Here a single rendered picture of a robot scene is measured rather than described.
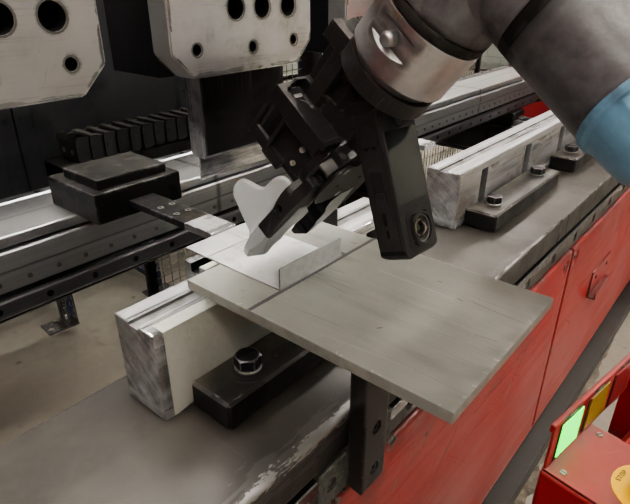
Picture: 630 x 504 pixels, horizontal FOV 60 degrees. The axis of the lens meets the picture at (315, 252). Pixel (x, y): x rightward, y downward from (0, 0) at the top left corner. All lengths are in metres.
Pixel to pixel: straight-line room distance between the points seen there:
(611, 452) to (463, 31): 0.51
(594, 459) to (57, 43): 0.63
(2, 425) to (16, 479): 1.49
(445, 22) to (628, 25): 0.09
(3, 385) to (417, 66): 1.99
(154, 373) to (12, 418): 1.54
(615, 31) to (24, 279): 0.63
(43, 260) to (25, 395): 1.42
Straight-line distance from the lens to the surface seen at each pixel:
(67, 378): 2.13
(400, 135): 0.41
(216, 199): 0.85
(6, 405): 2.10
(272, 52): 0.48
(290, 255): 0.53
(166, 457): 0.52
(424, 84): 0.36
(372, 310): 0.45
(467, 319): 0.45
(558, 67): 0.32
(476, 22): 0.34
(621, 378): 0.75
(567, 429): 0.65
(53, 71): 0.37
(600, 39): 0.31
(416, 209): 0.41
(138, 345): 0.52
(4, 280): 0.71
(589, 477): 0.67
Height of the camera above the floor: 1.24
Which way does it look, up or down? 26 degrees down
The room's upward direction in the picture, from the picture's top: straight up
